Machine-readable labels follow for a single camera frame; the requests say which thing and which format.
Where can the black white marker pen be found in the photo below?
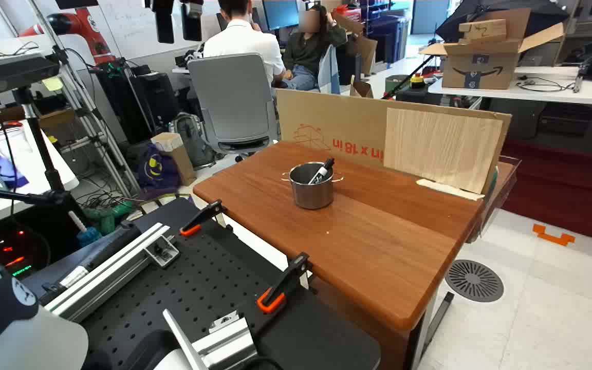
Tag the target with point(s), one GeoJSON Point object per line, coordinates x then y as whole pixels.
{"type": "Point", "coordinates": [322, 171]}

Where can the small steel pot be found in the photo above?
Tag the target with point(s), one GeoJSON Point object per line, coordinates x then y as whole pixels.
{"type": "Point", "coordinates": [309, 197]}

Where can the grey office chair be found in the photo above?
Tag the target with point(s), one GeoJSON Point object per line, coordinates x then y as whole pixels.
{"type": "Point", "coordinates": [234, 104]}

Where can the orange black clamp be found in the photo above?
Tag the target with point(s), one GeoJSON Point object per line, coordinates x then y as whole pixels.
{"type": "Point", "coordinates": [277, 288]}
{"type": "Point", "coordinates": [197, 220]}

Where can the small brown cardboard box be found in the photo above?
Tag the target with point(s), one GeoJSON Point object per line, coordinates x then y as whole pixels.
{"type": "Point", "coordinates": [181, 161]}

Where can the person in dark clothes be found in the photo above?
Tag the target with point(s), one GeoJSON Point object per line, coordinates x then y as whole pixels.
{"type": "Point", "coordinates": [309, 48]}

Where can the black perforated breadboard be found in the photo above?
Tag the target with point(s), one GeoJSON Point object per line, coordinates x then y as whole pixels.
{"type": "Point", "coordinates": [200, 288]}

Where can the dark blue bag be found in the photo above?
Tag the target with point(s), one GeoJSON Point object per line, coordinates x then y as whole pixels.
{"type": "Point", "coordinates": [155, 167]}

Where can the light wooden board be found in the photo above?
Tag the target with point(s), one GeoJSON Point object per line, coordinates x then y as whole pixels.
{"type": "Point", "coordinates": [441, 146]}

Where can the person in white shirt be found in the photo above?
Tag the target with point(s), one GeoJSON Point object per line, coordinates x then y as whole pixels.
{"type": "Point", "coordinates": [245, 41]}

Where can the blue suitcase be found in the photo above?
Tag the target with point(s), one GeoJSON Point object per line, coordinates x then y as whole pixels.
{"type": "Point", "coordinates": [384, 37]}

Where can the black computer tower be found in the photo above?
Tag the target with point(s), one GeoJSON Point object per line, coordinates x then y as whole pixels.
{"type": "Point", "coordinates": [138, 95]}

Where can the green tool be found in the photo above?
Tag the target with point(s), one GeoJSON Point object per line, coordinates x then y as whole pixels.
{"type": "Point", "coordinates": [108, 216]}

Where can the grey table leg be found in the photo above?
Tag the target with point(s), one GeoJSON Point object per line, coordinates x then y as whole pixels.
{"type": "Point", "coordinates": [436, 322]}

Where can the silver metal stand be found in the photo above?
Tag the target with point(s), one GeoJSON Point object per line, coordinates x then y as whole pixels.
{"type": "Point", "coordinates": [103, 146]}

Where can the round floor drain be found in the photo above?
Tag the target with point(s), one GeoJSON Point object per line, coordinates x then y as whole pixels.
{"type": "Point", "coordinates": [476, 280]}

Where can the open cardboard box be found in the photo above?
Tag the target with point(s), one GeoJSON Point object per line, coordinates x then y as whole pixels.
{"type": "Point", "coordinates": [481, 64]}

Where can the red machine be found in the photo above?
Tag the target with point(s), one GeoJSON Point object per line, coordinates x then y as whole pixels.
{"type": "Point", "coordinates": [83, 27]}

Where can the white side table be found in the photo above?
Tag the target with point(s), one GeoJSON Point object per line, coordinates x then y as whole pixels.
{"type": "Point", "coordinates": [28, 171]}

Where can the black control box red lights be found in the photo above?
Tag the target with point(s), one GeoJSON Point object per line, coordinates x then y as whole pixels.
{"type": "Point", "coordinates": [15, 250]}

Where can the blue cloth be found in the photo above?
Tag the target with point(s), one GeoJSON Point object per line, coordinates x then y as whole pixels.
{"type": "Point", "coordinates": [5, 167]}

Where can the white desk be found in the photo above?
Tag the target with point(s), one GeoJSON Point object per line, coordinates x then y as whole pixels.
{"type": "Point", "coordinates": [584, 94]}

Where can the short aluminium bracket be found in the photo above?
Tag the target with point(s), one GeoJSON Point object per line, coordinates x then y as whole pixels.
{"type": "Point", "coordinates": [225, 342]}

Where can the long aluminium rail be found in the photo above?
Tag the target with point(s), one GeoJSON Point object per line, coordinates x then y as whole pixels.
{"type": "Point", "coordinates": [103, 274]}

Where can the black camera tripod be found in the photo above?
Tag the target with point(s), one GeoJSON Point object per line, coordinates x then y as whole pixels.
{"type": "Point", "coordinates": [45, 158]}

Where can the black stereo camera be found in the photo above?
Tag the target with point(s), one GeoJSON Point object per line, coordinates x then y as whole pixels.
{"type": "Point", "coordinates": [11, 73]}

